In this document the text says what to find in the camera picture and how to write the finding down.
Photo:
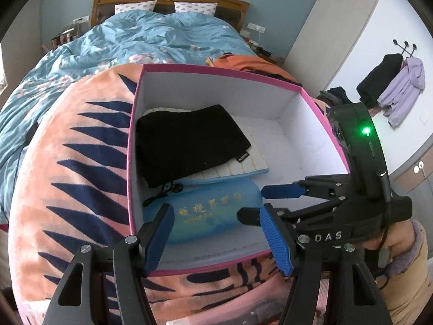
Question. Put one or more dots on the blue floral duvet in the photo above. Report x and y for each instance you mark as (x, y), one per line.
(152, 37)

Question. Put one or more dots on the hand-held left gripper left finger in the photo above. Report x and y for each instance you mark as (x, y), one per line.
(157, 237)

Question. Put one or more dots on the pink cardboard box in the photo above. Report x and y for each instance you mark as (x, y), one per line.
(297, 135)

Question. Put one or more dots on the black coat hooks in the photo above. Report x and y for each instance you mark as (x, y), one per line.
(406, 47)

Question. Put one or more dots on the orange garment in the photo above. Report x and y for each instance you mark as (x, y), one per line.
(243, 62)

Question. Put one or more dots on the orange patterned fleece blanket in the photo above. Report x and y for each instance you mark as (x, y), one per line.
(84, 162)

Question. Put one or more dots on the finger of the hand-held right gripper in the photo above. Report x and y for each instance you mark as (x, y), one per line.
(280, 191)
(248, 216)

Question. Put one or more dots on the person's right hand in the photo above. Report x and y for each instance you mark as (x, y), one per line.
(399, 238)

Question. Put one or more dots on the black garment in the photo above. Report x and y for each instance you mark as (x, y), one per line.
(335, 95)

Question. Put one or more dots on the beige wardrobe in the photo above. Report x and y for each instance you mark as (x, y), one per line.
(331, 23)

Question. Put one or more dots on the blue glasses case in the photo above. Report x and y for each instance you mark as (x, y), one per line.
(209, 210)

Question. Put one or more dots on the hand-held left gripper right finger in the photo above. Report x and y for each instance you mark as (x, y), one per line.
(275, 240)

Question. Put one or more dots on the white dotted pillow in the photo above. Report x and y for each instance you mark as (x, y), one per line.
(135, 7)
(196, 7)

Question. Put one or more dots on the purple hanging coat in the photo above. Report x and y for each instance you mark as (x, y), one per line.
(402, 91)

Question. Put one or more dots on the white wall socket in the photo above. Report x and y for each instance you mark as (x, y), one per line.
(256, 27)

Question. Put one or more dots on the black hanging coat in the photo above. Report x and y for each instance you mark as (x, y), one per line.
(379, 81)

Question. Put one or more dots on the grey cabinet with knobs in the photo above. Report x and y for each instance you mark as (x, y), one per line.
(417, 176)

